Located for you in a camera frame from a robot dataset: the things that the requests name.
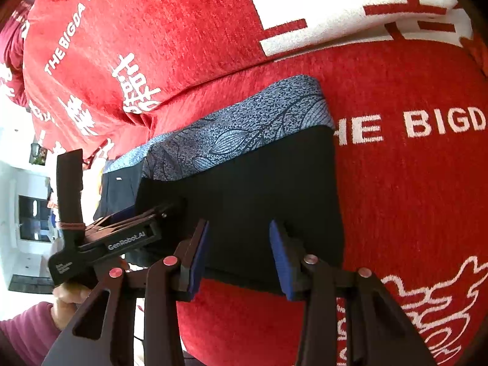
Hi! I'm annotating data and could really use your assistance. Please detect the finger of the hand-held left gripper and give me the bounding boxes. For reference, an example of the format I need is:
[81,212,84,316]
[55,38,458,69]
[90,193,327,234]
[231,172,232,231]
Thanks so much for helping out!
[93,206,138,227]
[127,203,187,237]

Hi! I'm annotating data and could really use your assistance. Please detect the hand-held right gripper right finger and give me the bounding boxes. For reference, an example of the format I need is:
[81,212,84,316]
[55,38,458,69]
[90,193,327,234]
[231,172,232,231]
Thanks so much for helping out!
[269,219,439,366]

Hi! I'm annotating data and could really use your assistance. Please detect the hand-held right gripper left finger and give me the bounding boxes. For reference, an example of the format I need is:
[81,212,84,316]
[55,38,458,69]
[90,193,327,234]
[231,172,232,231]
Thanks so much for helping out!
[41,219,210,366]

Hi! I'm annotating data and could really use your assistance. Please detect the black pants with blue trim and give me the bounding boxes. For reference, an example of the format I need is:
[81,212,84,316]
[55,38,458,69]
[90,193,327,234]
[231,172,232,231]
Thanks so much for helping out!
[93,74,346,302]

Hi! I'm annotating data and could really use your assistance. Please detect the person's left forearm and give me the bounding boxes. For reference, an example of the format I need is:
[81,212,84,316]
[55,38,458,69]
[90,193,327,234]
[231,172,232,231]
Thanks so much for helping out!
[0,301,63,366]

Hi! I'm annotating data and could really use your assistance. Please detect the person's left hand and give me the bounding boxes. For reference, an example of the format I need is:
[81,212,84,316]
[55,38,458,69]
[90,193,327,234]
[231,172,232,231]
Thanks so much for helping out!
[51,278,96,330]

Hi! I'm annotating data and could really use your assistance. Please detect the dark glass panel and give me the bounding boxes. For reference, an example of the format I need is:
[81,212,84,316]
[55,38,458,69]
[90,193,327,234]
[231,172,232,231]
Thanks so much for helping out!
[17,194,53,242]

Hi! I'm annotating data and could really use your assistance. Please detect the white cabinet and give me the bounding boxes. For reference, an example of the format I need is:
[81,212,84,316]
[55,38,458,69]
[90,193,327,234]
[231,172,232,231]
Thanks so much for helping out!
[0,160,58,294]

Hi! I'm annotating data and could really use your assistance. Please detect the red printed blanket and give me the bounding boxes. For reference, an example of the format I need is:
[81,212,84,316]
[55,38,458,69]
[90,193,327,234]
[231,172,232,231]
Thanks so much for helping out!
[21,0,488,366]

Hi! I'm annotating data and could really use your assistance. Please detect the red pillow with white print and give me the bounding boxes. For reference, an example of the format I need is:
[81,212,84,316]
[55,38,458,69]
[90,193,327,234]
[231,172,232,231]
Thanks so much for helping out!
[236,0,477,62]

